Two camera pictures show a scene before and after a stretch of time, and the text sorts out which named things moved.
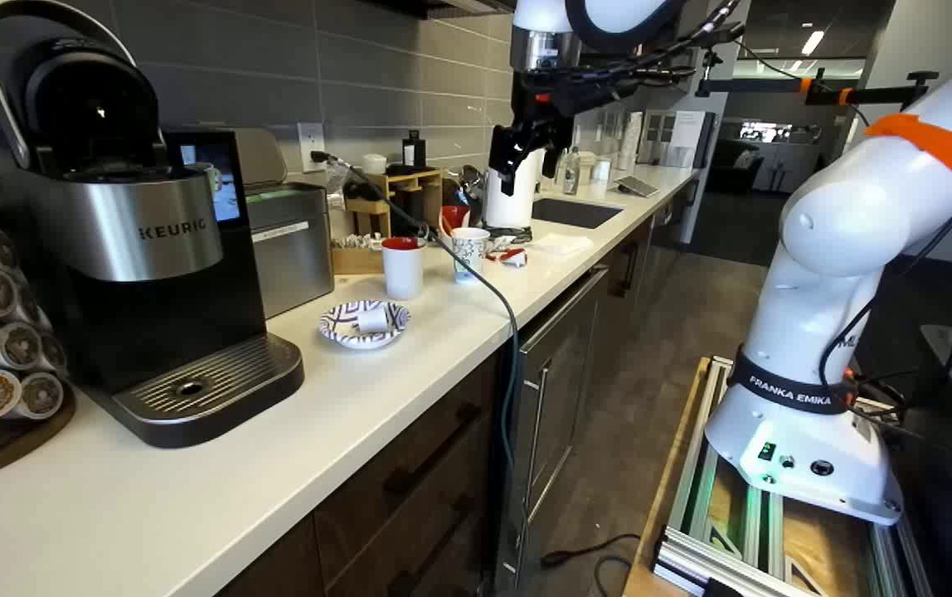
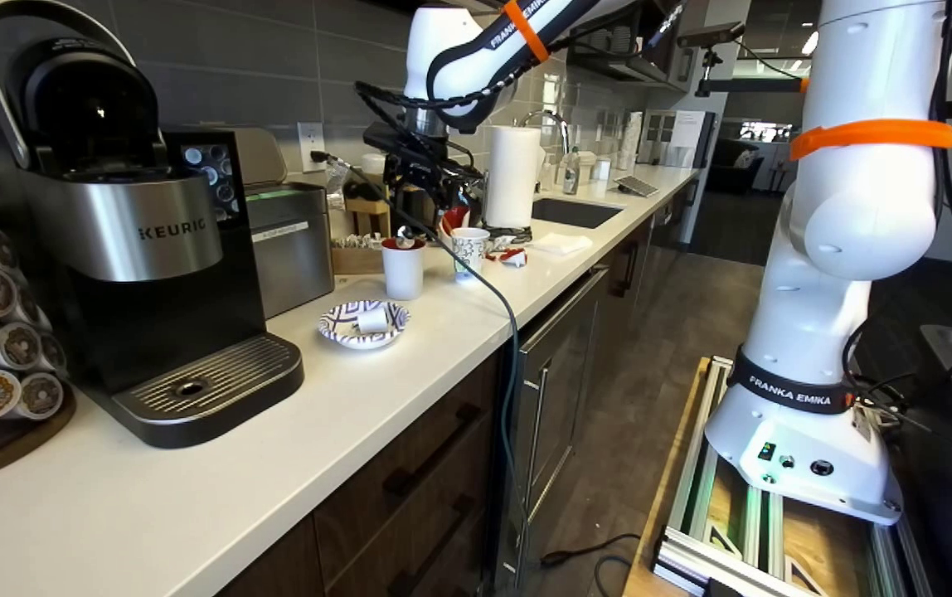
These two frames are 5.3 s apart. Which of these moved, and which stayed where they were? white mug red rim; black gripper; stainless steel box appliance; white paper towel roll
Moved: black gripper
Stayed: white mug red rim; white paper towel roll; stainless steel box appliance
